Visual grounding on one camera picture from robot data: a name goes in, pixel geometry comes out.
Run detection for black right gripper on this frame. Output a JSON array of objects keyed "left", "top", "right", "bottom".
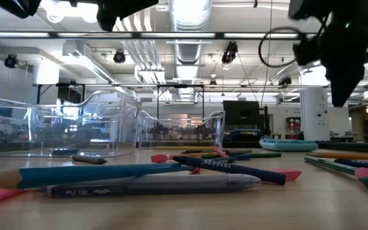
[{"left": 318, "top": 14, "right": 368, "bottom": 109}]

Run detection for blue marker pen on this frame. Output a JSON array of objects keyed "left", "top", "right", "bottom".
[{"left": 333, "top": 158, "right": 368, "bottom": 172}]

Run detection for dark green pencil pink eraser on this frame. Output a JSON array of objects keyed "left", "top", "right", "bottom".
[{"left": 303, "top": 155, "right": 368, "bottom": 180}]

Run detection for dark purple pen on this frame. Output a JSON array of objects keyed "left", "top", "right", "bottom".
[{"left": 180, "top": 148, "right": 254, "bottom": 156}]

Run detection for maroon crayon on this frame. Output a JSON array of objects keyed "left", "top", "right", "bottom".
[{"left": 211, "top": 146, "right": 230, "bottom": 159}]

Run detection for dark blue crayon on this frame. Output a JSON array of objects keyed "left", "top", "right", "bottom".
[{"left": 171, "top": 155, "right": 287, "bottom": 186}]

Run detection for grey crayon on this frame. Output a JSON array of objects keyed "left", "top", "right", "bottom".
[{"left": 71, "top": 154, "right": 108, "bottom": 165}]

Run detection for blue pencil pink eraser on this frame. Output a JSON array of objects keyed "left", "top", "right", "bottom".
[{"left": 0, "top": 162, "right": 201, "bottom": 190}]

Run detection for grey translucent pen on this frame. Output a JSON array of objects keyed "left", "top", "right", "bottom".
[{"left": 39, "top": 173, "right": 263, "bottom": 199}]

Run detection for black overhead crossbar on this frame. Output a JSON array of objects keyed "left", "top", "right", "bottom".
[{"left": 0, "top": 31, "right": 368, "bottom": 41}]

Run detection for white column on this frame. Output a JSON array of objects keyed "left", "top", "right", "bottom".
[{"left": 299, "top": 88, "right": 331, "bottom": 142}]

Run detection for turquoise calculator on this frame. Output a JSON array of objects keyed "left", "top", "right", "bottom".
[{"left": 258, "top": 135, "right": 319, "bottom": 153}]

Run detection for clear plastic bin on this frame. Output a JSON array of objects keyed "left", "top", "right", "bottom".
[
  {"left": 0, "top": 90, "right": 142, "bottom": 158},
  {"left": 137, "top": 110, "right": 227, "bottom": 151},
  {"left": 20, "top": 92, "right": 139, "bottom": 150}
]

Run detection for black monitor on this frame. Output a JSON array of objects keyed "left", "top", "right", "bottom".
[{"left": 222, "top": 100, "right": 262, "bottom": 129}]

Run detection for black ceiling camera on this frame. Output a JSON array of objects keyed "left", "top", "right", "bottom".
[
  {"left": 112, "top": 50, "right": 127, "bottom": 64},
  {"left": 4, "top": 54, "right": 19, "bottom": 69},
  {"left": 221, "top": 40, "right": 239, "bottom": 65}
]

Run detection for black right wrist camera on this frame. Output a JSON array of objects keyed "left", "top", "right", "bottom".
[{"left": 291, "top": 36, "right": 321, "bottom": 67}]

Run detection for white ceiling duct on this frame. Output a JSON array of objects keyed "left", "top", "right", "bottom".
[{"left": 61, "top": 41, "right": 114, "bottom": 84}]

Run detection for black aluminium table frame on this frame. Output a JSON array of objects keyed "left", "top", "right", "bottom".
[{"left": 316, "top": 141, "right": 368, "bottom": 155}]

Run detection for silver ventilation duct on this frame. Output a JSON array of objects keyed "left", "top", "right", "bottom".
[{"left": 167, "top": 0, "right": 213, "bottom": 100}]

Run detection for black rig frame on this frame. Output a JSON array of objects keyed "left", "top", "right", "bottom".
[{"left": 36, "top": 82, "right": 86, "bottom": 105}]

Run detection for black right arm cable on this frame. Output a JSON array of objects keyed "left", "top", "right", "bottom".
[{"left": 258, "top": 26, "right": 302, "bottom": 68}]

